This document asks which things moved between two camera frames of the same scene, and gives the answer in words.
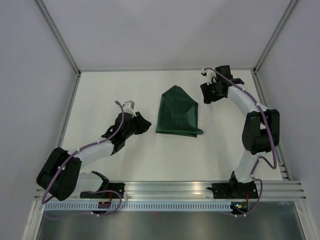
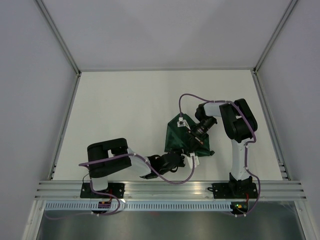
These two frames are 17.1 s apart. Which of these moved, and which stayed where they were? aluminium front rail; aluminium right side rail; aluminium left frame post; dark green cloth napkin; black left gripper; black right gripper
Moved: dark green cloth napkin; black left gripper; black right gripper
Stayed: aluminium left frame post; aluminium right side rail; aluminium front rail
